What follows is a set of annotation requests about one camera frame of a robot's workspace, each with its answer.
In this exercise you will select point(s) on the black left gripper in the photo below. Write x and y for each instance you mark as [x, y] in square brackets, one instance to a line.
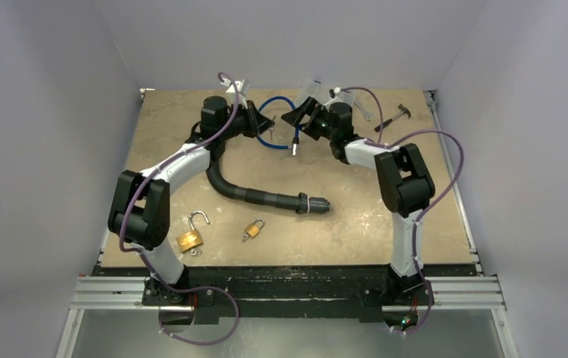
[257, 123]

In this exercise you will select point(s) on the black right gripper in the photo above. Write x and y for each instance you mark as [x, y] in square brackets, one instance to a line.
[308, 117]

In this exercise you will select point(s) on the cable lock keys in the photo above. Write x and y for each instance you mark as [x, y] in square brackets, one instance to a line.
[272, 128]

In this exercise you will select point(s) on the small brass padlock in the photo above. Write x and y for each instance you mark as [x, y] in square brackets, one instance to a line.
[253, 229]

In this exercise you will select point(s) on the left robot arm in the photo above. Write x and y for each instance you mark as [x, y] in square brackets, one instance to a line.
[140, 211]

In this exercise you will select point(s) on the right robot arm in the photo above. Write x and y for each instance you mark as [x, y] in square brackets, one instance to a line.
[404, 181]

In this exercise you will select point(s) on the clear plastic organizer box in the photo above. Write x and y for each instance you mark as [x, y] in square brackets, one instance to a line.
[322, 93]

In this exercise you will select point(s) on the silver open-end wrench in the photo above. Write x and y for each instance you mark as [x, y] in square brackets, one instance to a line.
[367, 115]

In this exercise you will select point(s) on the large open brass padlock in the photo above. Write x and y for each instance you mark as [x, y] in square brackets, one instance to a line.
[191, 241]

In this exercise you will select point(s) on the small black-handled hammer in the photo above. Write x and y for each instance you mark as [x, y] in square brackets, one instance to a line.
[403, 111]

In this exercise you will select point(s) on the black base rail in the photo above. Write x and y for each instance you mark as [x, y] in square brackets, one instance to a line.
[350, 291]

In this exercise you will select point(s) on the aluminium frame rail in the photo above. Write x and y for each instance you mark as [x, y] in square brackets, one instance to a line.
[462, 293]

